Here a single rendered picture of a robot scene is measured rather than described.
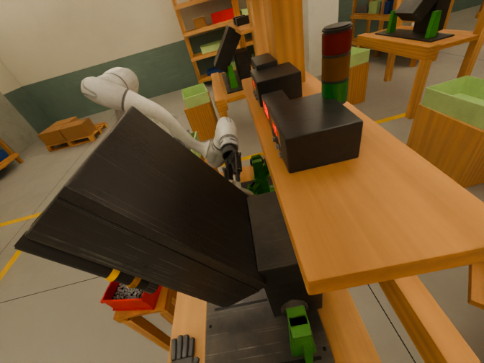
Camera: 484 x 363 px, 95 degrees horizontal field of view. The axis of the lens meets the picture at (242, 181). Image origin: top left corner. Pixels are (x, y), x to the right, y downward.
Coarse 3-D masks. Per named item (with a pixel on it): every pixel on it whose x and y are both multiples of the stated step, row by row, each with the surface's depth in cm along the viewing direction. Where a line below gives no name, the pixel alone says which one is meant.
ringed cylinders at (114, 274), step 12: (24, 240) 42; (36, 252) 43; (48, 252) 44; (60, 252) 45; (72, 264) 46; (84, 264) 47; (96, 264) 48; (108, 276) 50; (120, 276) 51; (132, 276) 53; (132, 288) 54; (144, 288) 55; (156, 288) 56
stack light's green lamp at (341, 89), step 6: (324, 84) 44; (330, 84) 43; (336, 84) 42; (342, 84) 42; (348, 84) 44; (324, 90) 44; (330, 90) 43; (336, 90) 43; (342, 90) 43; (324, 96) 45; (330, 96) 44; (336, 96) 44; (342, 96) 44; (342, 102) 45
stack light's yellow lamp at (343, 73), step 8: (344, 56) 39; (328, 64) 41; (336, 64) 40; (344, 64) 40; (328, 72) 42; (336, 72) 41; (344, 72) 41; (328, 80) 42; (336, 80) 42; (344, 80) 42
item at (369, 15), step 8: (376, 0) 514; (384, 0) 467; (392, 0) 481; (352, 8) 571; (360, 8) 550; (368, 8) 530; (376, 8) 499; (384, 8) 476; (392, 8) 465; (352, 16) 573; (360, 16) 544; (368, 16) 518; (376, 16) 496; (384, 16) 477; (448, 16) 397; (368, 24) 594; (352, 32) 600; (368, 32) 605; (352, 40) 607; (376, 56) 534
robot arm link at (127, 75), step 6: (108, 72) 101; (114, 72) 101; (120, 72) 103; (126, 72) 107; (132, 72) 111; (126, 78) 104; (132, 78) 108; (132, 84) 107; (138, 84) 116; (132, 90) 108; (120, 114) 115
